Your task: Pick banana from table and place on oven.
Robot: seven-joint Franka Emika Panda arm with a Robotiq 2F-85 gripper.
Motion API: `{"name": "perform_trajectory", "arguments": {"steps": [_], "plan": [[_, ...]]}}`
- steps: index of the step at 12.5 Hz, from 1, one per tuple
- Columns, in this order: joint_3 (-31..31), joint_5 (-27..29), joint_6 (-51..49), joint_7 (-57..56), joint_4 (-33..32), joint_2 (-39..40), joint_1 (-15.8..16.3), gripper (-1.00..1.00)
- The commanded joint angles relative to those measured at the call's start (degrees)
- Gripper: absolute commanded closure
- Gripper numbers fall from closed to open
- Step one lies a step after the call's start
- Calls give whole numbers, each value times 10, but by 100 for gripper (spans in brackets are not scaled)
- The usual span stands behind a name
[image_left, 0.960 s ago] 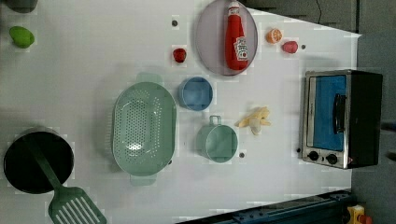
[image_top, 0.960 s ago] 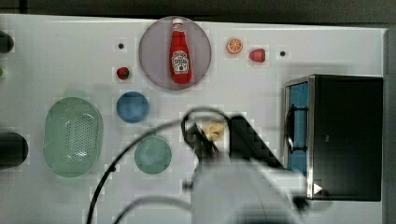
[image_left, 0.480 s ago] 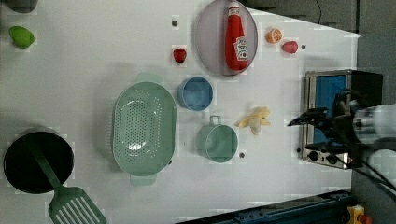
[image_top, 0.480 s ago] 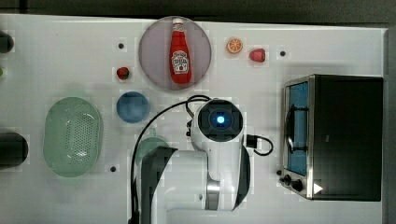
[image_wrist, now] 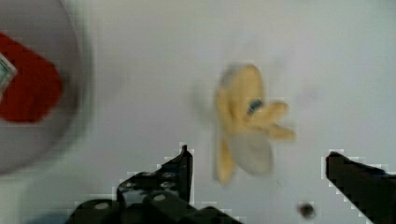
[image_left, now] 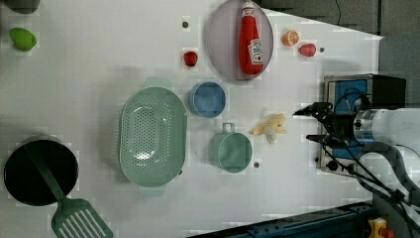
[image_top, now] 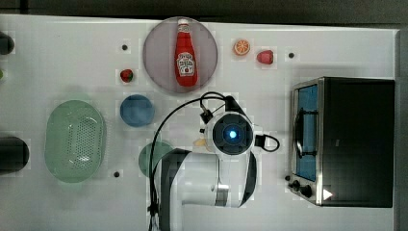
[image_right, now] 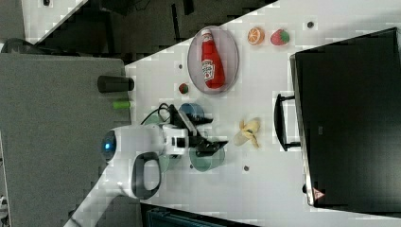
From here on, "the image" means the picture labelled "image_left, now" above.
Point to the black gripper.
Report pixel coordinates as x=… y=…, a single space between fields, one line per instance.
x=339 y=127

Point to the peeled plush banana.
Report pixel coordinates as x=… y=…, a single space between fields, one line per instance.
x=270 y=128

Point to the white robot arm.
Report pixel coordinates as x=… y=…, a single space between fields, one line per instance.
x=377 y=147

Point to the black toaster oven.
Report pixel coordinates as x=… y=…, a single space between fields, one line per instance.
x=351 y=94

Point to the large red strawberry toy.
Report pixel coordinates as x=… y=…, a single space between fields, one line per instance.
x=308 y=50

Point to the orange slice toy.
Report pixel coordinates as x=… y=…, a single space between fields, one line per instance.
x=290 y=38

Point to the red ketchup bottle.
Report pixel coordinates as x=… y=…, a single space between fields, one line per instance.
x=250 y=51

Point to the yellow red emergency button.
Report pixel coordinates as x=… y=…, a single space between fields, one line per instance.
x=379 y=229

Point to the blue bowl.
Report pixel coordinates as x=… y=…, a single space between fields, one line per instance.
x=207 y=99

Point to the grey round plate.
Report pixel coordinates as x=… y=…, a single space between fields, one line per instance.
x=222 y=39

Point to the small red strawberry toy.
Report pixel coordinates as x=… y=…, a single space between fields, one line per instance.
x=190 y=58

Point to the green oval colander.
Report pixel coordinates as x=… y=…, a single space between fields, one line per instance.
x=152 y=140

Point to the green spatula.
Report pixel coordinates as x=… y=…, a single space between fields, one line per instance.
x=74 y=217

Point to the black pot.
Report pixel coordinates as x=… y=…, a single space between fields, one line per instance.
x=23 y=180

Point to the green pear toy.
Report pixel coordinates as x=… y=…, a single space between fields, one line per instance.
x=22 y=39

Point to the black cylinder cup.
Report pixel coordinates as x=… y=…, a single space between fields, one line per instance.
x=23 y=6

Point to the green cup with handle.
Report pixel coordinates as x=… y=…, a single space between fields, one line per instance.
x=230 y=150

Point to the blue metal frame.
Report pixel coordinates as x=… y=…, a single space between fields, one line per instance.
x=348 y=221

